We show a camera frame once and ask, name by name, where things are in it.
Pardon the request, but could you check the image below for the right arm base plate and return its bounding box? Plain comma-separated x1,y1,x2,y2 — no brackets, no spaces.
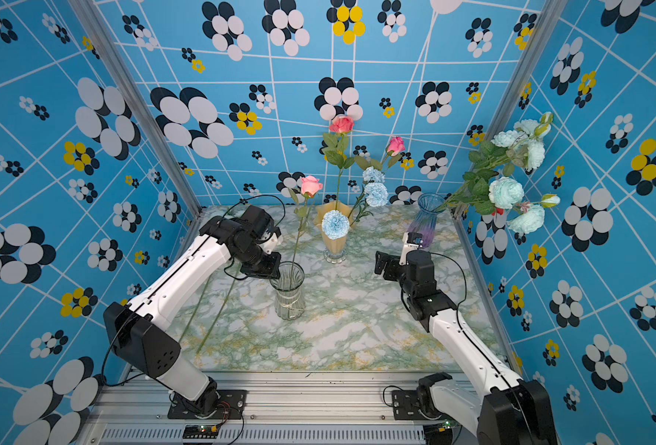
390,389,429,421

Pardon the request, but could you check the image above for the yellow beige vase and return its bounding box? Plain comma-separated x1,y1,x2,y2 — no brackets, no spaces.
315,201,354,264

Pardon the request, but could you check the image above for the red rose stem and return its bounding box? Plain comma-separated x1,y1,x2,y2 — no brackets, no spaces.
322,115,355,181

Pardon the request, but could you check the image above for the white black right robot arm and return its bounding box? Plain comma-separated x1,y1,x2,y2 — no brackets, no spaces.
374,233,558,444

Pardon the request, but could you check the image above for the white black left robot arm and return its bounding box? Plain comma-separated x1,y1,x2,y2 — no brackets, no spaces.
104,206,282,418

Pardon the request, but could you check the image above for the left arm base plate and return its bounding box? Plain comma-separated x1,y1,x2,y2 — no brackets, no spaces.
167,389,248,420

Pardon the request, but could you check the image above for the green circuit board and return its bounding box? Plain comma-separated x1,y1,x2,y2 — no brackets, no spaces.
182,425,222,441

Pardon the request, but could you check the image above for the aluminium frame post right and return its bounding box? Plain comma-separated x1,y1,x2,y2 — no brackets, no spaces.
487,0,567,140

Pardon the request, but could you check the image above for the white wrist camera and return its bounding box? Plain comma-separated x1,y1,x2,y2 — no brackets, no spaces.
259,228,284,254
400,232,423,266

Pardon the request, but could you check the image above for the purple tinted glass vase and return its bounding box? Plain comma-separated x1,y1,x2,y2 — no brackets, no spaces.
407,193,445,248

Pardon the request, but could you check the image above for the aluminium frame post left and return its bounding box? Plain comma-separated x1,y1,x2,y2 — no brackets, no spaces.
70,1,202,218

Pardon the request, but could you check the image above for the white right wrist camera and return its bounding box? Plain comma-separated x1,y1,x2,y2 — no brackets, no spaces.
400,232,423,266

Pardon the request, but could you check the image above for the small pink rose stem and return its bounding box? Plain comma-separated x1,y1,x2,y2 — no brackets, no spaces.
355,135,407,218

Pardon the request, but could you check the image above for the aluminium frame post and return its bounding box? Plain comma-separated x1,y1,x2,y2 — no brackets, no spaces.
70,1,202,218
487,0,567,140

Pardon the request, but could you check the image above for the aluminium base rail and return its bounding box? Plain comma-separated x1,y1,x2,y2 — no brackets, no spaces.
78,371,481,444

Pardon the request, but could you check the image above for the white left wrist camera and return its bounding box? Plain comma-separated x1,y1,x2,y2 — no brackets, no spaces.
259,228,284,254

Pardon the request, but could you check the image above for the light blue peony bouquet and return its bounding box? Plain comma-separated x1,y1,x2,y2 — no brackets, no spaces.
437,112,561,235

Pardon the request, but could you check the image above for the blue carnation stem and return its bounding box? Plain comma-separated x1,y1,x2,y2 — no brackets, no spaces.
321,167,389,240

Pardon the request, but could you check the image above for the clear ribbed glass vase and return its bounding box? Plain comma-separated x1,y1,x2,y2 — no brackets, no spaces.
270,261,306,321

